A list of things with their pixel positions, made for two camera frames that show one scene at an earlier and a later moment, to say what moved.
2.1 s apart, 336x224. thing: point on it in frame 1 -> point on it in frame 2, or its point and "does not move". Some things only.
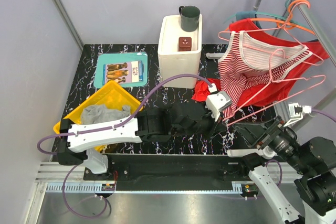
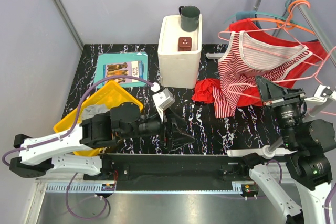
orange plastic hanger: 287,24 does not move
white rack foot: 267,152 does not move
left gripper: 215,127 -> 176,139
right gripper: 253,132 -> 273,95
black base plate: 174,171 does not move
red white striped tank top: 247,60 does not move
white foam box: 171,62 does not move
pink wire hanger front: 271,81 -> 275,81
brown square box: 185,44 does not move
